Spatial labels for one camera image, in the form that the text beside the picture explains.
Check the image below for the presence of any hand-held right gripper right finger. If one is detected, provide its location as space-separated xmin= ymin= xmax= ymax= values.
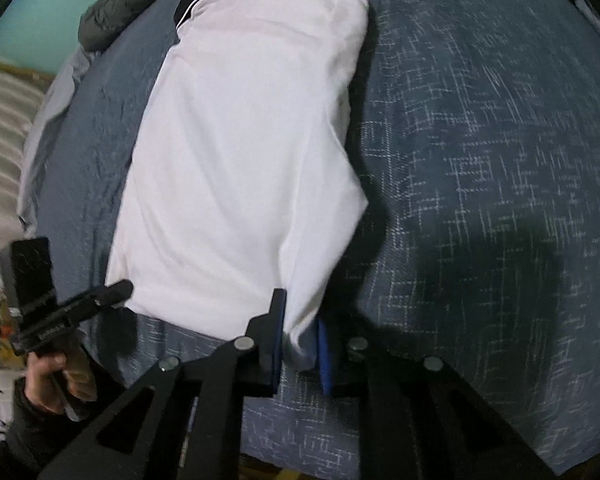
xmin=316 ymin=317 xmax=551 ymax=480

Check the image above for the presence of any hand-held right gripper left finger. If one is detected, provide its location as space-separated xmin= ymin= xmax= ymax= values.
xmin=37 ymin=287 xmax=287 ymax=480

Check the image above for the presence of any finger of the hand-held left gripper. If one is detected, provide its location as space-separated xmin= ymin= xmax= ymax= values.
xmin=70 ymin=279 xmax=135 ymax=314

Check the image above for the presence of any white shirt with black trim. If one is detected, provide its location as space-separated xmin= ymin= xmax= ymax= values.
xmin=105 ymin=0 xmax=371 ymax=373

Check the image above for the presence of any person's left forearm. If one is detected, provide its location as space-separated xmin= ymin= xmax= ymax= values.
xmin=2 ymin=390 xmax=106 ymax=476

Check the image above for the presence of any person's left hand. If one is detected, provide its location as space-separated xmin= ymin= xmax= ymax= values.
xmin=24 ymin=342 xmax=100 ymax=418

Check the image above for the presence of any cream striped curtain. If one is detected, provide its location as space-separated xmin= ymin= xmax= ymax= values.
xmin=0 ymin=57 xmax=51 ymax=276

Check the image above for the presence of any light grey pillow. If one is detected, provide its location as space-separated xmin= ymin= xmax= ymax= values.
xmin=17 ymin=45 xmax=101 ymax=233

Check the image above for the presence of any wooden strip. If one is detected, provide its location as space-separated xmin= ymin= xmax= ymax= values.
xmin=0 ymin=57 xmax=56 ymax=83

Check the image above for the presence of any bed with blue patterned sheet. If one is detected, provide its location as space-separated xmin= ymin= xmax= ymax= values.
xmin=20 ymin=0 xmax=600 ymax=476

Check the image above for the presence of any dark grey duvet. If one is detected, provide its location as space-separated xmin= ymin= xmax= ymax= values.
xmin=77 ymin=0 xmax=181 ymax=53

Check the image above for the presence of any grey folded garment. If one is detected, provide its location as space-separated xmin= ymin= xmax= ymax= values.
xmin=575 ymin=0 xmax=600 ymax=36

